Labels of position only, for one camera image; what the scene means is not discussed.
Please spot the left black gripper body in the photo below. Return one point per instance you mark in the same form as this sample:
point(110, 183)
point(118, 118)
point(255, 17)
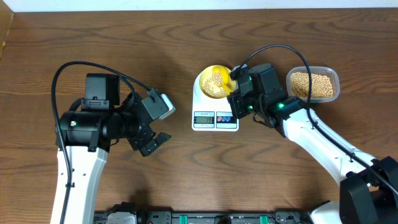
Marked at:
point(143, 133)

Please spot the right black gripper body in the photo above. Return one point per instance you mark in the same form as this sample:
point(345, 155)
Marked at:
point(243, 106)

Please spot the yellow measuring scoop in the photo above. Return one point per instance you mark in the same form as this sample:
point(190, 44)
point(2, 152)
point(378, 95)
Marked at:
point(223, 82)

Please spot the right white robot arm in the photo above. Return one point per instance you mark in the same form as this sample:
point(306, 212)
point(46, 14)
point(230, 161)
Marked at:
point(368, 186)

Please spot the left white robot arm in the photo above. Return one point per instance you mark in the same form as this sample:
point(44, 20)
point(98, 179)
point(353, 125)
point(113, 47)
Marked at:
point(88, 130)

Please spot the soybeans in bowl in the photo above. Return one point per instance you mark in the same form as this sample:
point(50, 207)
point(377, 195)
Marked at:
point(209, 88)

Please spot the yellow plastic bowl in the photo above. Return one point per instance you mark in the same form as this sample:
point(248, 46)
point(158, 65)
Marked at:
point(208, 70)

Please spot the white digital kitchen scale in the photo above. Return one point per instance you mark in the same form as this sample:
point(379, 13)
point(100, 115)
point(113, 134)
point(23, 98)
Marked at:
point(209, 114)

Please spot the soybeans in container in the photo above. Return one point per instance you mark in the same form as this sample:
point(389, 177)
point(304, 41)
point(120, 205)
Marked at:
point(321, 85)

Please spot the clear plastic bean container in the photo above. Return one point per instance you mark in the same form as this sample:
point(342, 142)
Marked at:
point(320, 71)

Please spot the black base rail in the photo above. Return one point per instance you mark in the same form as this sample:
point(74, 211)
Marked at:
point(130, 213)

